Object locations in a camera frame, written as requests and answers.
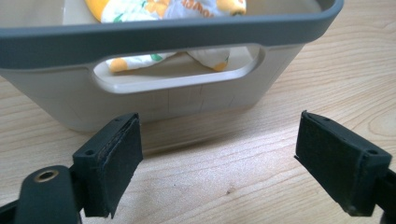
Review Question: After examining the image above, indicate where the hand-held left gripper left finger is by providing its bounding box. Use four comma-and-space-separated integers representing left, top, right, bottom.
72, 112, 145, 219

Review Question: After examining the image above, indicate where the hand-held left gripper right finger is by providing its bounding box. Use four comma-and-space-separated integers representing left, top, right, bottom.
293, 109, 393, 217

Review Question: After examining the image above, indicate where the beige bin with grey rim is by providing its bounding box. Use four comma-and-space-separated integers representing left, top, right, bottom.
0, 0, 345, 133

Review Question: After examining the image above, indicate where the white packet with orange print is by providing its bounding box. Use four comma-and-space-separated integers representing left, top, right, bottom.
84, 0, 248, 74

